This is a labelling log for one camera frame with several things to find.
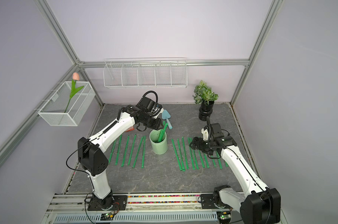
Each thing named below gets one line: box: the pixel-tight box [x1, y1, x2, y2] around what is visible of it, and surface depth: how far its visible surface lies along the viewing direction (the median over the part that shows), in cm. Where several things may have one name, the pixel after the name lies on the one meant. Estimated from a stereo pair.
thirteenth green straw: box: [132, 136, 145, 169], surface depth 94 cm
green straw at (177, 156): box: [171, 138, 183, 172], surface depth 93 cm
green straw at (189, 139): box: [187, 137, 196, 171], surface depth 91 cm
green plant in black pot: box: [192, 79, 219, 122], surface depth 98 cm
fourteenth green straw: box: [127, 133, 137, 166], surface depth 95 cm
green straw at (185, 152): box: [181, 136, 190, 170], surface depth 93 cm
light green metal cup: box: [148, 129, 168, 155], surface depth 89 cm
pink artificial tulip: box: [64, 72, 85, 113], surface depth 82 cm
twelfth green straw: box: [140, 135, 147, 169], surface depth 93 cm
